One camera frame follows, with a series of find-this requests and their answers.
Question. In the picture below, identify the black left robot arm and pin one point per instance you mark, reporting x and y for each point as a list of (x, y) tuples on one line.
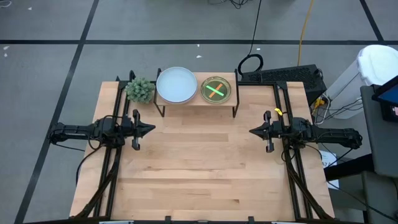
[(71, 132)]

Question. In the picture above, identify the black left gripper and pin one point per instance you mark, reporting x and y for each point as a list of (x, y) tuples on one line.
[(127, 129)]

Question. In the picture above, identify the green transparent plate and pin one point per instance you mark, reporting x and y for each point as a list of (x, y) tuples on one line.
[(206, 93)]

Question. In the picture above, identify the yellow tape tag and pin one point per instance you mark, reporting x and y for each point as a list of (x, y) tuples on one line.
[(278, 112)]

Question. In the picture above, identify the white trash bin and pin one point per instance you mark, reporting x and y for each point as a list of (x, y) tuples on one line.
[(379, 62)]

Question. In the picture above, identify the white paper sheet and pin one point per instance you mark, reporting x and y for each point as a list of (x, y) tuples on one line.
[(329, 161)]

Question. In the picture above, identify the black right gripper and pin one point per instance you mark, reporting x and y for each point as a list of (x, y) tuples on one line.
[(281, 130)]

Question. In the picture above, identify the yellow plug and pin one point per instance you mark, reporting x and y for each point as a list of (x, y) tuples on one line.
[(319, 102)]

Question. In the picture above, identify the silver aluminium profile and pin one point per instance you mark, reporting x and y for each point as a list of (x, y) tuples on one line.
[(116, 222), (283, 222)]

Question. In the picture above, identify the potted green plant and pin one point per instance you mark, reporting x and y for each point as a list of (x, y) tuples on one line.
[(140, 91)]

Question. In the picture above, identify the wooden shelf with black legs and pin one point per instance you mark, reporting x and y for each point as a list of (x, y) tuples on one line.
[(199, 103)]

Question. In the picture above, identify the pale grey plate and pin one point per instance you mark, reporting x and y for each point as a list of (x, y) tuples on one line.
[(176, 84)]

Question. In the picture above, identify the tablet screen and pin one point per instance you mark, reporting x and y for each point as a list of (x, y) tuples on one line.
[(390, 96)]

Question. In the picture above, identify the black aluminium rig frame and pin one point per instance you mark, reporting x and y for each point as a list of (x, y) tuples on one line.
[(113, 186)]

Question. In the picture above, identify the grey cabinet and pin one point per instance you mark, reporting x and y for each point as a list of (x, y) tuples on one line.
[(382, 149)]

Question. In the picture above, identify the black base beam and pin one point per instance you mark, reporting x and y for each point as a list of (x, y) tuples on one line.
[(348, 168)]

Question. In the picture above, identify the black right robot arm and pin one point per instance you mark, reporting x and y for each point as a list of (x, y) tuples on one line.
[(329, 135)]

